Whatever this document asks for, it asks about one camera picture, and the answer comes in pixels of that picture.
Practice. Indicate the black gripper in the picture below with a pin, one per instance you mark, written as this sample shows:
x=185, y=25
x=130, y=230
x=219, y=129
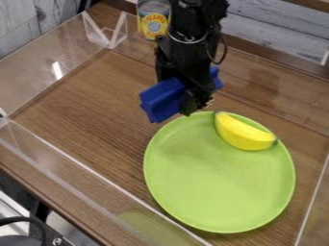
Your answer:
x=191, y=58

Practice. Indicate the blue block object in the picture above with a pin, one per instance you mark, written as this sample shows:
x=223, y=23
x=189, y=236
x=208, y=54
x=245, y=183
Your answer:
x=160, y=99

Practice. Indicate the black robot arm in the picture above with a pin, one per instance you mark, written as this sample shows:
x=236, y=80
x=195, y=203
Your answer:
x=196, y=18

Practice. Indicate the green round plate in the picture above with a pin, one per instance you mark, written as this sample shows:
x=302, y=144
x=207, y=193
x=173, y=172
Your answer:
x=217, y=188

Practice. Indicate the yellow banana slice toy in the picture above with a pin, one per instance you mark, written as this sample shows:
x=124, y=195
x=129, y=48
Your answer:
x=240, y=134

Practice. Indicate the yellow labelled tin can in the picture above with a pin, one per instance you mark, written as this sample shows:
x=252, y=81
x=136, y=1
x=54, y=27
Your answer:
x=153, y=17

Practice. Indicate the clear acrylic triangle bracket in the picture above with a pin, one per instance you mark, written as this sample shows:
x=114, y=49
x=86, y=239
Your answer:
x=106, y=37

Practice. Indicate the black clamp with cable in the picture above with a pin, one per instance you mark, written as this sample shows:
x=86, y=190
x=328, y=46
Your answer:
x=23, y=230

